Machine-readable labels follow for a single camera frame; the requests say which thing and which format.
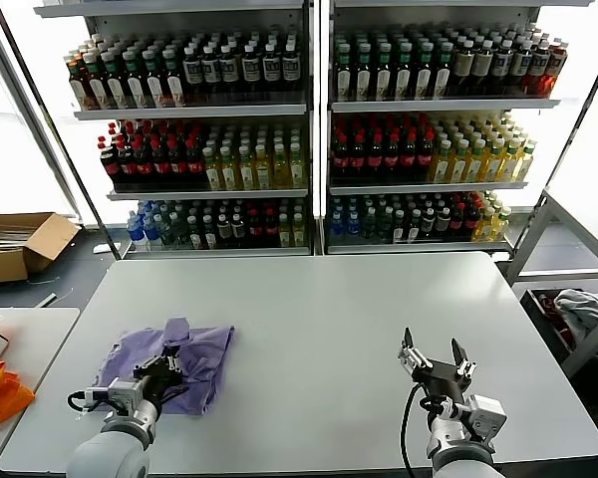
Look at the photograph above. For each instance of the red drink bottle white label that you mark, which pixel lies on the red drink bottle white label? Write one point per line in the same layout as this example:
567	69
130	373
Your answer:
540	65

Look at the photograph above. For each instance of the grey metal frame table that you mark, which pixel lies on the grey metal frame table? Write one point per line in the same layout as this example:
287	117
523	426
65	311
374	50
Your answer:
527	239

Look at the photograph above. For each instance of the dark drink bottle beige label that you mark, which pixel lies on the dark drink bottle beige label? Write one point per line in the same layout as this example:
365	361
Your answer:
502	62
462	65
482	64
522	62

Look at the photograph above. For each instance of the tea bottle brown cap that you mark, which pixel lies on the tea bottle brown cap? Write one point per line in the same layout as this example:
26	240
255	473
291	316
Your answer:
78	89

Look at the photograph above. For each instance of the white packing material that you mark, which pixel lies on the white packing material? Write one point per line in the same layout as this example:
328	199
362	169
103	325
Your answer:
5	239

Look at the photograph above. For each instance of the cola bottle red cap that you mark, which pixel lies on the cola bottle red cap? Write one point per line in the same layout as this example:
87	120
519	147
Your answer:
144	168
194	167
177	168
110	169
425	159
408	160
374	162
340	162
458	221
473	219
357	162
254	229
391	160
160	168
269	229
128	169

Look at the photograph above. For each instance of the small white floor object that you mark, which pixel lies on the small white floor object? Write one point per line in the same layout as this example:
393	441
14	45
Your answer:
99	248

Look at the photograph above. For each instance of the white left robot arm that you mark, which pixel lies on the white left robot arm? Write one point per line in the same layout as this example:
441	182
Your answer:
109	453

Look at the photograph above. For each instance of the dark metal frame pole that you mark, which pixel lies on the dark metal frame pole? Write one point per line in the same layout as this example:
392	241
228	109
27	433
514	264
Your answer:
578	129
65	149

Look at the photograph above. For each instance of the black storage bin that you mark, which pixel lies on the black storage bin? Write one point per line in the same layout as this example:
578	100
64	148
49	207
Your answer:
532	311

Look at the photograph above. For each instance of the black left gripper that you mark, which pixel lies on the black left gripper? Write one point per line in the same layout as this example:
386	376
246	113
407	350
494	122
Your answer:
162	383

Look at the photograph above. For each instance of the orange cloth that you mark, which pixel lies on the orange cloth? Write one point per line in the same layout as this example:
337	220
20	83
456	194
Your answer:
2	393

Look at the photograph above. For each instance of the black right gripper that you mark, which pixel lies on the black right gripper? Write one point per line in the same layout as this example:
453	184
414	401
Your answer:
441	381

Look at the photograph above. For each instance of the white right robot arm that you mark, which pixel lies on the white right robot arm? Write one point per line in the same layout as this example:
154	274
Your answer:
448	443

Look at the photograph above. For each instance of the dark green soda bottle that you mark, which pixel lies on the dark green soda bottle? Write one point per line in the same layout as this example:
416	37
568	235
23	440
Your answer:
167	233
369	226
385	226
181	231

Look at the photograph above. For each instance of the blue label water bottle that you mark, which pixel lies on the blue label water bottle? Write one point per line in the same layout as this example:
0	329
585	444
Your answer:
337	226
152	233
136	231
353	226

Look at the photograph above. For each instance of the white side table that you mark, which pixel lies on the white side table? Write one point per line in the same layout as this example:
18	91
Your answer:
45	338

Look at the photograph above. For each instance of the grey white garment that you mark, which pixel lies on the grey white garment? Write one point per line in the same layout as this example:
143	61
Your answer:
580	309

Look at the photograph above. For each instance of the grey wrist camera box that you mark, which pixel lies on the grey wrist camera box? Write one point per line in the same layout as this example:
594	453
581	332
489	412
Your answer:
488	415
125	396

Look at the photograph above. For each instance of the orange red drink bottle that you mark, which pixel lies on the orange red drink bottle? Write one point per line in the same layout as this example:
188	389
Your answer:
557	65

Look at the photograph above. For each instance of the red garment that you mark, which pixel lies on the red garment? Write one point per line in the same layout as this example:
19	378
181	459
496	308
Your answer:
560	328

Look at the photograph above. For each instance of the grey metal shelf rack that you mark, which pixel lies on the grey metal shelf rack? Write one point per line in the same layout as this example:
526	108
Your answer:
189	112
443	105

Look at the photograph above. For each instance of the green cap tea bottle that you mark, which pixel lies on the green cap tea bottle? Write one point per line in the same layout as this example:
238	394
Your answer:
423	79
384	79
364	79
173	89
344	79
442	79
114	89
153	89
97	89
133	89
403	79

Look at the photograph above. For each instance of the dark drink bottle white label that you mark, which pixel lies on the dark drink bottle white label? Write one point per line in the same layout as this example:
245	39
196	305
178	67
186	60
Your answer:
192	71
210	70
290	66
271	67
250	68
228	69

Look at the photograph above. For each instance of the purple t-shirt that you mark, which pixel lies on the purple t-shirt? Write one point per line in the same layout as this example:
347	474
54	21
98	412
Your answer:
204	358

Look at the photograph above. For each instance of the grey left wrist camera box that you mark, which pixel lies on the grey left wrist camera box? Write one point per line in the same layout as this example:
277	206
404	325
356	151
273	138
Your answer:
125	396

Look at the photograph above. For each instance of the brown cardboard box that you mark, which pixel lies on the brown cardboard box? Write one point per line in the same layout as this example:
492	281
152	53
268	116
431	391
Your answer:
50	239

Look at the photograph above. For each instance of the grey window frame post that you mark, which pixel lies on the grey window frame post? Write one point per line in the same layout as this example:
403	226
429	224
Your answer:
27	124

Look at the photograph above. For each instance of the grey metal bar piece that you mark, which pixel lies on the grey metal bar piece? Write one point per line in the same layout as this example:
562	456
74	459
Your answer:
46	300

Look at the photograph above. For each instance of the dark drink bottle white cap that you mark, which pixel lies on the dark drink bottle white cap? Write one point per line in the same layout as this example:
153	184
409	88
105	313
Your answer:
414	225
428	221
443	221
224	230
210	234
195	234
238	229
398	226

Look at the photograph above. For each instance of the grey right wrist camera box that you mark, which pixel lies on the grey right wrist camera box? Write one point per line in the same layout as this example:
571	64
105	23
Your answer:
488	415

